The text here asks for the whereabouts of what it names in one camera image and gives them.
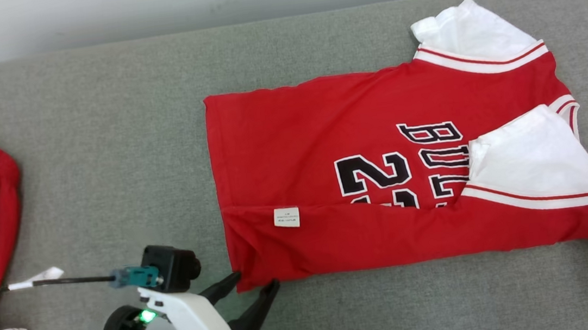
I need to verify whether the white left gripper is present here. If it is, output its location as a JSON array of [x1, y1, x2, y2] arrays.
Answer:
[[137, 268, 285, 330]]

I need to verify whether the red numbered basketball jersey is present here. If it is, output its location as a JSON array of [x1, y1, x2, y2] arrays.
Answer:
[[195, 0, 588, 295]]

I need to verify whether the grey fabric sofa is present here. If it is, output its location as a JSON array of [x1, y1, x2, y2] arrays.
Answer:
[[0, 0, 588, 330]]

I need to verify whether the teal cable connector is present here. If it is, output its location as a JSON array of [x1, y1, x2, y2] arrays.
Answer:
[[108, 264, 164, 292]]

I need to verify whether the white cable tag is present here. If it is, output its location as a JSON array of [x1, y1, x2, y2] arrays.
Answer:
[[7, 266, 66, 292]]

